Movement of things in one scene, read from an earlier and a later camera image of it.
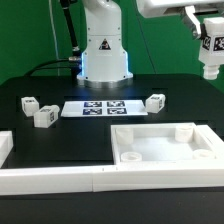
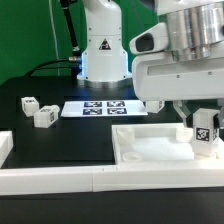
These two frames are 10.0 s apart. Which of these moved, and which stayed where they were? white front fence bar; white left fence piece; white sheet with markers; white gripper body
Moved: white gripper body
Stayed: white front fence bar; white sheet with markers; white left fence piece
